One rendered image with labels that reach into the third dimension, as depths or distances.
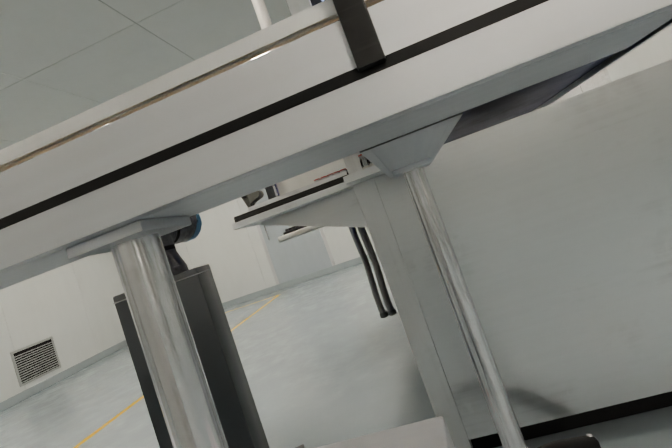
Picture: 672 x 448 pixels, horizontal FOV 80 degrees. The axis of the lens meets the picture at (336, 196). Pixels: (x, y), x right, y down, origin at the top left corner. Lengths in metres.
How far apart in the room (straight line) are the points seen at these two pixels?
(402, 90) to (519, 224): 0.89
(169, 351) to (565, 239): 1.01
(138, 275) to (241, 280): 7.04
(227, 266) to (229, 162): 7.21
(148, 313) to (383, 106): 0.31
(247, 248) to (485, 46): 7.10
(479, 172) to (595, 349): 0.55
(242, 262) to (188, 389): 6.97
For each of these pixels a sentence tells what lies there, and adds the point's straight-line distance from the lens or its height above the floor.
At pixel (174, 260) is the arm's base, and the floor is 0.84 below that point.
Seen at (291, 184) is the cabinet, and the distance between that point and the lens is 2.27.
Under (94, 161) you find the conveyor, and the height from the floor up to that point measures 0.91.
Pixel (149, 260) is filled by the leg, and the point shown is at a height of 0.80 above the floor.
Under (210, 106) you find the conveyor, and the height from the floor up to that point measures 0.91.
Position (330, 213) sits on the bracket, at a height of 0.81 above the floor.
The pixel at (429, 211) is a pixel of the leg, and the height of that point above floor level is 0.73.
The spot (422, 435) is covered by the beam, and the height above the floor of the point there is 0.55.
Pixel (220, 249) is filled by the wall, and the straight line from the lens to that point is 7.58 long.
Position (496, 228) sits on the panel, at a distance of 1.18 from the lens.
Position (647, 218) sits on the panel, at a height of 0.52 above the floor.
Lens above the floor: 0.78
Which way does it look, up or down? 4 degrees up
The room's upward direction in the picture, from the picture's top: 20 degrees counter-clockwise
